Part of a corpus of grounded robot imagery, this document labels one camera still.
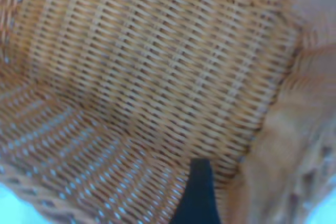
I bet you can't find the orange woven wicker basket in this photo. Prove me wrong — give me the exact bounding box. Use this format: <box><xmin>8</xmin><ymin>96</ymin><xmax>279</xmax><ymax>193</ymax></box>
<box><xmin>0</xmin><ymin>0</ymin><xmax>336</xmax><ymax>224</ymax></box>

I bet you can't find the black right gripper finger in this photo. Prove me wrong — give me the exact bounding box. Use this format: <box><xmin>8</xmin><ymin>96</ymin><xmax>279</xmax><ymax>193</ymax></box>
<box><xmin>169</xmin><ymin>158</ymin><xmax>223</xmax><ymax>224</ymax></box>

